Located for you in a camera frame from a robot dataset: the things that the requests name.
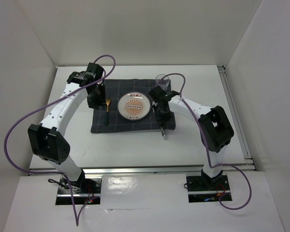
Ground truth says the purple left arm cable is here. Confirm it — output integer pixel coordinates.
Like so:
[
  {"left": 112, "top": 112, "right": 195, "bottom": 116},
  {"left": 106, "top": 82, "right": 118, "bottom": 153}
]
[{"left": 3, "top": 55, "right": 116, "bottom": 227}]

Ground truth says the aluminium front rail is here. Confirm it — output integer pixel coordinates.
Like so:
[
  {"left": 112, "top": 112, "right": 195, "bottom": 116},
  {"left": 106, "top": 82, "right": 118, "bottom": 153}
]
[{"left": 31, "top": 164, "right": 256, "bottom": 174}]

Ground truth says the silver knife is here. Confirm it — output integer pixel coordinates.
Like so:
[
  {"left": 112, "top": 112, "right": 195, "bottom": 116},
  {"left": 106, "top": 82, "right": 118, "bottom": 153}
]
[{"left": 160, "top": 126, "right": 166, "bottom": 137}]

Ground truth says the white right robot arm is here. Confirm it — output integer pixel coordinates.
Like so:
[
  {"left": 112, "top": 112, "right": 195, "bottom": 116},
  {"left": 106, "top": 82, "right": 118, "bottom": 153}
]
[{"left": 149, "top": 87, "right": 234, "bottom": 189}]

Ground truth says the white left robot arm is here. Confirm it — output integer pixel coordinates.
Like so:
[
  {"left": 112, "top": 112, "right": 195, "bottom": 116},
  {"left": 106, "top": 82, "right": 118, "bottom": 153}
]
[{"left": 28, "top": 63, "right": 106, "bottom": 193}]

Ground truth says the aluminium rail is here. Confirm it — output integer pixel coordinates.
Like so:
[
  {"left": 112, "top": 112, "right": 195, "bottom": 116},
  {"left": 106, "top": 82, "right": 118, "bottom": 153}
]
[
  {"left": 217, "top": 66, "right": 255, "bottom": 170},
  {"left": 31, "top": 164, "right": 256, "bottom": 174}
]

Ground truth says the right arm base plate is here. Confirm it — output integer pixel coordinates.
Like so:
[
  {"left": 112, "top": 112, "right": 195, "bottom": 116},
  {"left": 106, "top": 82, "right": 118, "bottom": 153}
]
[{"left": 184, "top": 175, "right": 232, "bottom": 203}]

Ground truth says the plate with orange sunburst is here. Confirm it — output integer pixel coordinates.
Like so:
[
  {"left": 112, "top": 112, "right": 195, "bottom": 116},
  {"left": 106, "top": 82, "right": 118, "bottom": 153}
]
[{"left": 117, "top": 92, "right": 151, "bottom": 121}]

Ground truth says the clear plastic cup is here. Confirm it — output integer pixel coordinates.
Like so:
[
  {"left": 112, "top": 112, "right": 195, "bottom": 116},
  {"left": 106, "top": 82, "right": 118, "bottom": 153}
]
[{"left": 155, "top": 74, "right": 170, "bottom": 91}]

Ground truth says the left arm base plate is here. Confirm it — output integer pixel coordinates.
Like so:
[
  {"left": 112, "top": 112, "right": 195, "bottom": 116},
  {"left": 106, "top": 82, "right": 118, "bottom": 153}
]
[{"left": 55, "top": 177, "right": 102, "bottom": 205}]

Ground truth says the gold fork green handle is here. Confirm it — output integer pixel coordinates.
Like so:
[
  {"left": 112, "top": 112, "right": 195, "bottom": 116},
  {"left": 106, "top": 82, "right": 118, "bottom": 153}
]
[{"left": 104, "top": 99, "right": 111, "bottom": 126}]

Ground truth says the dark grey checked cloth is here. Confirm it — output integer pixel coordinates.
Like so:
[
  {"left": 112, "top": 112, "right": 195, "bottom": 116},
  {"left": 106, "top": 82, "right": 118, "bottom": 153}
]
[{"left": 90, "top": 78, "right": 178, "bottom": 134}]

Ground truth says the aluminium right side rail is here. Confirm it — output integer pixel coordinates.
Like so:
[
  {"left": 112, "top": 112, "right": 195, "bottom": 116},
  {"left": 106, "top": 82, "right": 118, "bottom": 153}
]
[{"left": 217, "top": 66, "right": 255, "bottom": 170}]

